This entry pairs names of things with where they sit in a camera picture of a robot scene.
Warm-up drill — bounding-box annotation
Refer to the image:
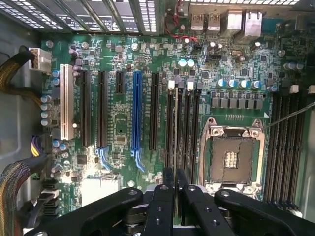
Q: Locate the black RAM slot white latch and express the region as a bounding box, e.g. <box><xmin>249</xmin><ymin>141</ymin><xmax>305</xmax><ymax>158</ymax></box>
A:
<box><xmin>183</xmin><ymin>81</ymin><xmax>195</xmax><ymax>184</ymax></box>
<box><xmin>293</xmin><ymin>85</ymin><xmax>315</xmax><ymax>213</ymax></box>
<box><xmin>283</xmin><ymin>85</ymin><xmax>300</xmax><ymax>209</ymax></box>
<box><xmin>164</xmin><ymin>81</ymin><xmax>175</xmax><ymax>171</ymax></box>

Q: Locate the long black expansion slot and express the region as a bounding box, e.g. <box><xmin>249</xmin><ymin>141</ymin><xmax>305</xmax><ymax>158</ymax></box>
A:
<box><xmin>81</xmin><ymin>69</ymin><xmax>92</xmax><ymax>148</ymax></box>
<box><xmin>96</xmin><ymin>70</ymin><xmax>108</xmax><ymax>148</ymax></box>
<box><xmin>148</xmin><ymin>72</ymin><xmax>160</xmax><ymax>151</ymax></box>

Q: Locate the blue expansion slot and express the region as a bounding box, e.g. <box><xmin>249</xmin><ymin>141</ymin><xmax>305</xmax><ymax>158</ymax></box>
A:
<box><xmin>131</xmin><ymin>70</ymin><xmax>143</xmax><ymax>151</ymax></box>

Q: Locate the short black expansion slot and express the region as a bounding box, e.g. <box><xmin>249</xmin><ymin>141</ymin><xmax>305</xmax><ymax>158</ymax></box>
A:
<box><xmin>115</xmin><ymin>71</ymin><xmax>125</xmax><ymax>94</ymax></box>

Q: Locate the white PCI expansion slot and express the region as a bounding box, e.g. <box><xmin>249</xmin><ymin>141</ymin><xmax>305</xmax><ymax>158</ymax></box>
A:
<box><xmin>60</xmin><ymin>63</ymin><xmax>75</xmax><ymax>141</ymax></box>

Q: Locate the silver chipset heatsink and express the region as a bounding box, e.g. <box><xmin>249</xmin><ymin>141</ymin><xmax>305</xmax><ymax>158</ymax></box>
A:
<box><xmin>80</xmin><ymin>177</ymin><xmax>124</xmax><ymax>207</ymax></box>

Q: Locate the metal CPU socket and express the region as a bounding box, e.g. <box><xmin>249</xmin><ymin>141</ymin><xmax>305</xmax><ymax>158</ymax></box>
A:
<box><xmin>198</xmin><ymin>117</ymin><xmax>266</xmax><ymax>196</ymax></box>

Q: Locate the green motherboard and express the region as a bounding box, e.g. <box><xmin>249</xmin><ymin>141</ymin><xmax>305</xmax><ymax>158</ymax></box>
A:
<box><xmin>40</xmin><ymin>14</ymin><xmax>315</xmax><ymax>219</ymax></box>

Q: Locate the black SATA port block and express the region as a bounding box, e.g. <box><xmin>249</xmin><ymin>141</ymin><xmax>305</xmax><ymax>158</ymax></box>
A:
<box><xmin>41</xmin><ymin>180</ymin><xmax>61</xmax><ymax>218</ymax></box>

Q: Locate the thin metal locking lever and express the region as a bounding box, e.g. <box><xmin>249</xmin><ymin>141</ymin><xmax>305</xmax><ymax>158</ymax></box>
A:
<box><xmin>261</xmin><ymin>102</ymin><xmax>315</xmax><ymax>129</ymax></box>

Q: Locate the grey metal PC case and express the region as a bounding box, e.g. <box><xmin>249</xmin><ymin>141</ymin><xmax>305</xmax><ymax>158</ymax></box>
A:
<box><xmin>0</xmin><ymin>0</ymin><xmax>315</xmax><ymax>236</ymax></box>

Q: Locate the silver double USB port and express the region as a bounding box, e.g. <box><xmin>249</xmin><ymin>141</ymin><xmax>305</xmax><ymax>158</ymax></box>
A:
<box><xmin>190</xmin><ymin>11</ymin><xmax>222</xmax><ymax>32</ymax></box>

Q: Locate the silver network port block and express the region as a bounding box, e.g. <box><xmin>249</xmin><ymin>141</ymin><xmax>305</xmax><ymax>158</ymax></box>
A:
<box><xmin>236</xmin><ymin>9</ymin><xmax>263</xmax><ymax>45</ymax></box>

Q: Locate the silver square port block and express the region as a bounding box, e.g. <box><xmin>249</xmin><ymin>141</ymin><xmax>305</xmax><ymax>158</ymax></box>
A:
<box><xmin>225</xmin><ymin>9</ymin><xmax>244</xmax><ymax>38</ymax></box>

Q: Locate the purple yellow wire connector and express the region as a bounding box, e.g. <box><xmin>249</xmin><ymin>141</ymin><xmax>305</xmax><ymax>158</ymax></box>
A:
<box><xmin>30</xmin><ymin>134</ymin><xmax>49</xmax><ymax>158</ymax></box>

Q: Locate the multicolour braided cable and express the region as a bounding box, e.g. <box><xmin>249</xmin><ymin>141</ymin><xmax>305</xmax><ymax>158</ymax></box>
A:
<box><xmin>0</xmin><ymin>161</ymin><xmax>32</xmax><ymax>236</ymax></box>

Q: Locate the yellow wire bundle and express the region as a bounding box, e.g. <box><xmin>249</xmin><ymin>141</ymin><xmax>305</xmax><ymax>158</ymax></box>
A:
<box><xmin>0</xmin><ymin>87</ymin><xmax>43</xmax><ymax>109</ymax></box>

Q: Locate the red black fan wire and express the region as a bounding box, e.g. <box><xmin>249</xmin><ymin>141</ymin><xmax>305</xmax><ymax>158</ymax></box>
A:
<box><xmin>164</xmin><ymin>4</ymin><xmax>199</xmax><ymax>42</ymax></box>

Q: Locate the braided cable white connector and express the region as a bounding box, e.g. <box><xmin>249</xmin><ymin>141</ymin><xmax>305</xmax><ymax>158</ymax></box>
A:
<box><xmin>0</xmin><ymin>47</ymin><xmax>53</xmax><ymax>93</ymax></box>

